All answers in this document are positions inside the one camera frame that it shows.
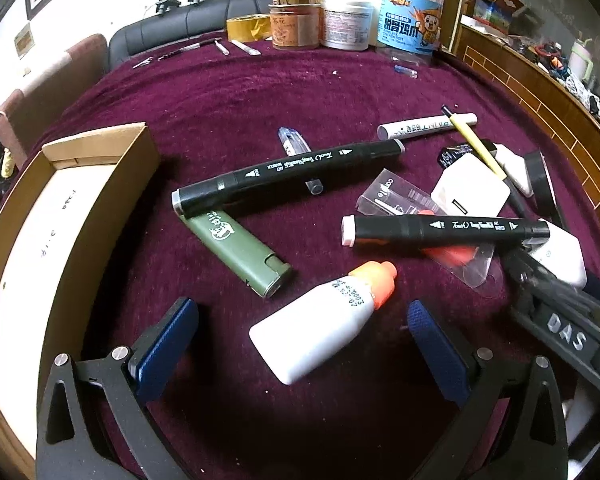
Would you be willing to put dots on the brown tin can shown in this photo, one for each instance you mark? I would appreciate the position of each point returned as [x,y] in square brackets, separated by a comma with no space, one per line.
[295,23]

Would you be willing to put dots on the black lipstick tube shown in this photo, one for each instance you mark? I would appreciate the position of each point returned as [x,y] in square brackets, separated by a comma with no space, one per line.
[447,156]

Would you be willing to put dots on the wooden brick pattern cabinet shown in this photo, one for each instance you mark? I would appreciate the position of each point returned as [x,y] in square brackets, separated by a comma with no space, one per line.
[558,113]

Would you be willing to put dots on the blue label plastic jar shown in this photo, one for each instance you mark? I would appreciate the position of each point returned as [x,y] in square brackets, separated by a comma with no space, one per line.
[410,29]

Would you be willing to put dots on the white stick far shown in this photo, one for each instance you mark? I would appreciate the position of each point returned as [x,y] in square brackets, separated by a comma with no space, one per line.
[245,48]

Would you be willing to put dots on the clear packet red candle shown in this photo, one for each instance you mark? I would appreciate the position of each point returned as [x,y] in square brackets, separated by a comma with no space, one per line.
[392,196]

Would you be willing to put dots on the white marker pen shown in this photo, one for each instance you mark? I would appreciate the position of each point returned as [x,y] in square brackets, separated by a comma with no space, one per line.
[414,128]

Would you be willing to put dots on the black pen far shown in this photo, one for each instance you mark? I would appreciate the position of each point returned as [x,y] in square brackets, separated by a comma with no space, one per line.
[190,47]

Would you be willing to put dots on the clear blue pen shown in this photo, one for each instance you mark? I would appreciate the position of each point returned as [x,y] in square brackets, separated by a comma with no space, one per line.
[294,144]

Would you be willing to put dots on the yellow tape roll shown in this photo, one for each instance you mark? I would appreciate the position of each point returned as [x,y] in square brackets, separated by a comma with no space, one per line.
[249,28]

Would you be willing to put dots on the cardboard tray box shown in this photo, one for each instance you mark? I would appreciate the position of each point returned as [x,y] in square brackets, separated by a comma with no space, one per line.
[58,226]

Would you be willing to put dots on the yellow black mechanical pencil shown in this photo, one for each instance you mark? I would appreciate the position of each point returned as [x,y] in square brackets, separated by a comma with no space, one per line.
[515,199]

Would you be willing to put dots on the black leather sofa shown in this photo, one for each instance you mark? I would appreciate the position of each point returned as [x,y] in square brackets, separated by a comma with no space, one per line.
[184,22]

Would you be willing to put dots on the black tape roll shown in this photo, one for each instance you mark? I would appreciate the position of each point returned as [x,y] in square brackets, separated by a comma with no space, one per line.
[546,202]

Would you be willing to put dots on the white bottle orange cap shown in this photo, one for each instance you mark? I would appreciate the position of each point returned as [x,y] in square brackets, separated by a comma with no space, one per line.
[304,334]

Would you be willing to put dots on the small white dropper bottle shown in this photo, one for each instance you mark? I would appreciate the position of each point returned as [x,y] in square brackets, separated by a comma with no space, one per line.
[515,167]

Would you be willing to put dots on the black marker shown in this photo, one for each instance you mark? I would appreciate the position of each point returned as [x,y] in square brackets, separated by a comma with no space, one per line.
[223,189]
[439,231]

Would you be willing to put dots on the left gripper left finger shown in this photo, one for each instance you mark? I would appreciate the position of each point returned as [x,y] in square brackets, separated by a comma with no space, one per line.
[129,378]

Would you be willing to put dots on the white charger plug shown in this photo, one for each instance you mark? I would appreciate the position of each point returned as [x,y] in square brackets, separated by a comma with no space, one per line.
[471,188]

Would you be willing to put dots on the white plastic tub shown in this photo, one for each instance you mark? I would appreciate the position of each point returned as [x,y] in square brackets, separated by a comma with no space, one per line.
[348,25]

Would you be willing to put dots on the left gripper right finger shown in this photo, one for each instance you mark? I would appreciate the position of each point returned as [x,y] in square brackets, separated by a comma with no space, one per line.
[510,424]

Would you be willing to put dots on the green lighter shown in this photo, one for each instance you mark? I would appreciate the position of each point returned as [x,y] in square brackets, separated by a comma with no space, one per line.
[254,263]

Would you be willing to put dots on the small blue clear cap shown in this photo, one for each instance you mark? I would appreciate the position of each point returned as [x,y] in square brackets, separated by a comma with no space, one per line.
[403,70]

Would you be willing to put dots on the maroon tablecloth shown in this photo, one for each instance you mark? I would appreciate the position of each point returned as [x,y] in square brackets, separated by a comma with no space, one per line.
[373,411]

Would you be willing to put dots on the brown armchair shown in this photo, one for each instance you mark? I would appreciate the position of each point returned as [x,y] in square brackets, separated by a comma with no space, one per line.
[30,110]

